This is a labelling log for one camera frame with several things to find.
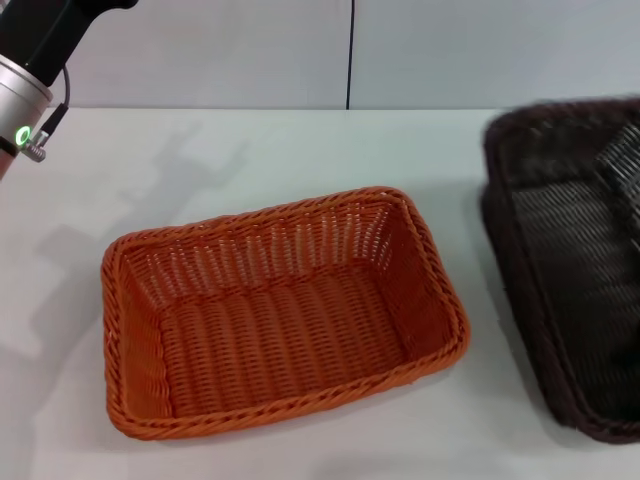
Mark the dark brown woven basket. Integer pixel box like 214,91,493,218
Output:
478,93,640,447

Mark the orange woven plastic basket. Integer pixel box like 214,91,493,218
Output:
101,185,473,443

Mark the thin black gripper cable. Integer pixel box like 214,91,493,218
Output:
28,63,71,162

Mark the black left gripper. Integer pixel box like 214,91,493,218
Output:
0,0,140,89

